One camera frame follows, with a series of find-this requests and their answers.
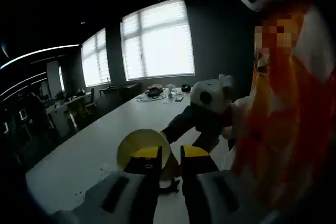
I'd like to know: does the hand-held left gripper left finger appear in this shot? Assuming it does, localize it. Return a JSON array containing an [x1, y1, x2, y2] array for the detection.
[[52, 145, 165, 224]]

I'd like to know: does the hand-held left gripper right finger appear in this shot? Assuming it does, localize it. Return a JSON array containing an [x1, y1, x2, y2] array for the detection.
[[180, 144, 263, 224]]

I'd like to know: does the white paper cup frog print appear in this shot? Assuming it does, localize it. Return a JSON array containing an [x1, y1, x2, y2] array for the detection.
[[116, 129, 180, 180]]

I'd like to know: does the small white item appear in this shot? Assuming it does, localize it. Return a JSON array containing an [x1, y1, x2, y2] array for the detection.
[[164, 83, 177, 99]]

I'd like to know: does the dark side desk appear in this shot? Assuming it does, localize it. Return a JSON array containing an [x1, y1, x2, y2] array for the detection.
[[98, 83, 140, 97]]

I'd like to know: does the person in white orange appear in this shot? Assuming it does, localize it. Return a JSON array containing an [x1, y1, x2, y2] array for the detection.
[[228, 6, 336, 224]]

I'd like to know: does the grey office chair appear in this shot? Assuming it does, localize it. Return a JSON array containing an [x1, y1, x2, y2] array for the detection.
[[83, 87, 97, 112]]

